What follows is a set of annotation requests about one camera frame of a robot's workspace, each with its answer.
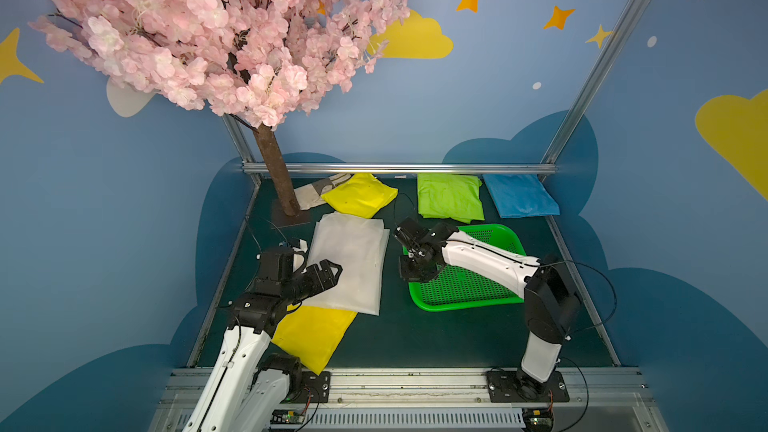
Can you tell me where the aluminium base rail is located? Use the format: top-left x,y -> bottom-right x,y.
146,367 -> 670,432

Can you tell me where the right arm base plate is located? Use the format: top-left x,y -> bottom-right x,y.
485,368 -> 570,403

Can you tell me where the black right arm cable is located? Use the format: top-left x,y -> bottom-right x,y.
539,257 -> 619,337

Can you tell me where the yellow folded raincoat back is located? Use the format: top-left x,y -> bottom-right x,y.
321,173 -> 398,219

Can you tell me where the right circuit board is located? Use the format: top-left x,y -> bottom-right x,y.
522,409 -> 554,432

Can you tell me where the aluminium frame post right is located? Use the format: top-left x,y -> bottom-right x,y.
541,0 -> 652,167

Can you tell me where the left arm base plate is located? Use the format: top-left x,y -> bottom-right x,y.
284,370 -> 332,404

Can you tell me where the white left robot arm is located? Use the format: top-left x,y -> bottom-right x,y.
183,245 -> 343,431

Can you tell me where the yellow raincoat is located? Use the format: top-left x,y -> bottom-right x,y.
321,173 -> 398,219
272,305 -> 358,374

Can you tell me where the aluminium frame post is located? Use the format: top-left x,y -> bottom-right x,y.
541,0 -> 652,167
222,115 -> 262,189

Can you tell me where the blue folded raincoat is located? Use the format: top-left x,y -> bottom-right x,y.
483,174 -> 560,219

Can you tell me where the tree base plate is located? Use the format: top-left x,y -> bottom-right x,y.
270,199 -> 312,228

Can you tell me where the aluminium frame post left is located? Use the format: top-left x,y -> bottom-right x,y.
222,115 -> 262,189

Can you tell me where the aluminium frame crossbar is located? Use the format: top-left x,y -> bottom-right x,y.
242,161 -> 558,176

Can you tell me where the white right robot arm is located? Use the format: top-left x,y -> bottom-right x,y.
394,219 -> 582,390

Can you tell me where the beige folded cloth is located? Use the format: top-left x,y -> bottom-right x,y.
294,173 -> 352,211

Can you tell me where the left circuit board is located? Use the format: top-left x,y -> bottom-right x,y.
270,409 -> 307,427

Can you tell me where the white raincoat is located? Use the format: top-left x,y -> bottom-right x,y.
306,212 -> 389,316

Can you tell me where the lime green folded raincoat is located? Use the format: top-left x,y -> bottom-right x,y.
417,173 -> 485,224

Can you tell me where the green plastic basket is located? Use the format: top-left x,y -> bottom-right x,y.
408,224 -> 525,312

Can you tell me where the pink cherry blossom tree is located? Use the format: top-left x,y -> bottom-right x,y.
35,0 -> 410,216

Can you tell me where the circuit board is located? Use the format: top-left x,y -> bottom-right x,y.
270,409 -> 307,427
522,409 -> 554,432

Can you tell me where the yellow raincoat front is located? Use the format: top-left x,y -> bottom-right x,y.
272,305 -> 358,374

